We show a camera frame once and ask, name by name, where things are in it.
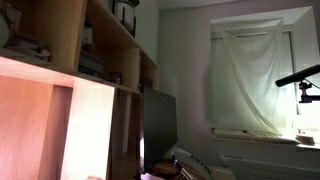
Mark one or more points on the black computer monitor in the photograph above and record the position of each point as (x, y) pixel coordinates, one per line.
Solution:
(160, 126)

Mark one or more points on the small dark jar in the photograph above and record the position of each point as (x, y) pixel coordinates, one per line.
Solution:
(115, 77)

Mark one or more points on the dark book stack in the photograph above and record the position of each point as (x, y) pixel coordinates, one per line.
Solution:
(90, 66)

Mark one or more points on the small brown rounded object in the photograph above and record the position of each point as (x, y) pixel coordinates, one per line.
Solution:
(165, 168)

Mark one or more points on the white round disc with text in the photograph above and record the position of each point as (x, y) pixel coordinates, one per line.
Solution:
(193, 165)

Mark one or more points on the white pot in black stand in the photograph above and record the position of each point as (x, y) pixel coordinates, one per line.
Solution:
(125, 15)

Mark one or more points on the white sheet curtain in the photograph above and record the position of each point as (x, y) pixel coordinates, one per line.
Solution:
(250, 83)

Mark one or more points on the small white figurine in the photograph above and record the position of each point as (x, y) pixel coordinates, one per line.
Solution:
(87, 36)

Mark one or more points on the white windowsill cushion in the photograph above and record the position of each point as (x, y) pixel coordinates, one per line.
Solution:
(253, 135)

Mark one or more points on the wooden shelf unit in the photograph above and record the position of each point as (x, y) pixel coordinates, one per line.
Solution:
(60, 33)

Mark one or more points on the pile of papers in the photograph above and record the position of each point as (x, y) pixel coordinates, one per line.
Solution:
(30, 48)

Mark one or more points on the small brown bowl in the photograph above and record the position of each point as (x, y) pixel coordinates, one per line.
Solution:
(305, 140)

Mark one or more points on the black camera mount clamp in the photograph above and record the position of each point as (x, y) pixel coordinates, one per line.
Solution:
(305, 98)

